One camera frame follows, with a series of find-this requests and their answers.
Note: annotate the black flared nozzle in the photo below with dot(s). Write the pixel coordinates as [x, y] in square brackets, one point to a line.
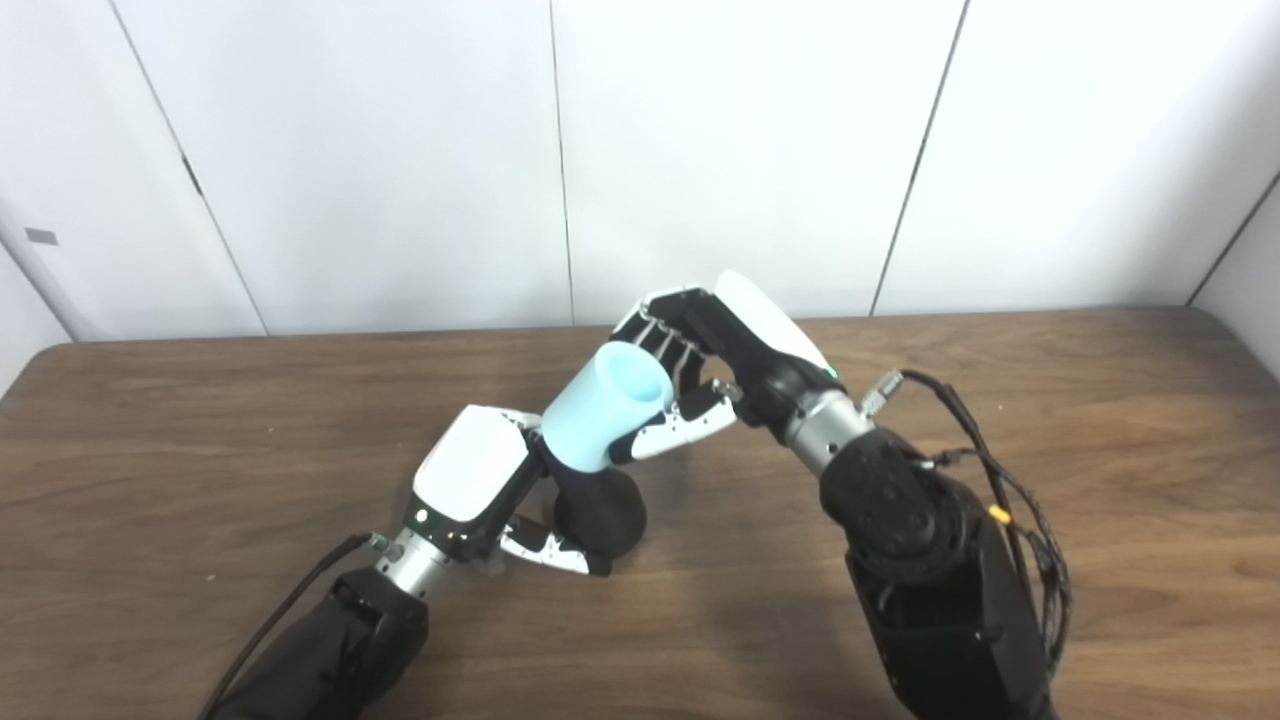
[600, 510]

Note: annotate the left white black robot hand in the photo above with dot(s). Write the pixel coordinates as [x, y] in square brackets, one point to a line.
[465, 470]

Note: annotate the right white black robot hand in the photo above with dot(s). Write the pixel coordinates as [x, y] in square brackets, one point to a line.
[750, 340]

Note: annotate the black wall panel hinge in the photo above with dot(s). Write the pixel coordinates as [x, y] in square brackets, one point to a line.
[192, 176]

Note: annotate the small grey wall label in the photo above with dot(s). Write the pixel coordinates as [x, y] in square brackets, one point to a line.
[41, 236]

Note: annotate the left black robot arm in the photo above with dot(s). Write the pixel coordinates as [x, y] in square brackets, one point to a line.
[330, 650]

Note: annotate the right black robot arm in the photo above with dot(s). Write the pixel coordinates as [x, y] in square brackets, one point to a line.
[930, 580]

